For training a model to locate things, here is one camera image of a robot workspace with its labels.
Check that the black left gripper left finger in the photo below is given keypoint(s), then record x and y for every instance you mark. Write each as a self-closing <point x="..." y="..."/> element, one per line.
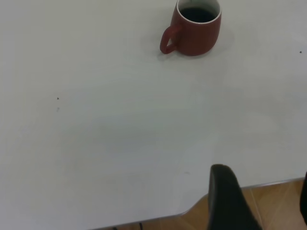
<point x="225" y="203"/>

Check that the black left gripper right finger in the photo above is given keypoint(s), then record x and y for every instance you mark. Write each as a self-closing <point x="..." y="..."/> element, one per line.
<point x="304" y="196"/>

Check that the red ceramic mug with coffee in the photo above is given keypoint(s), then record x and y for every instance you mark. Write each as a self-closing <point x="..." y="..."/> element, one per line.
<point x="199" y="38"/>

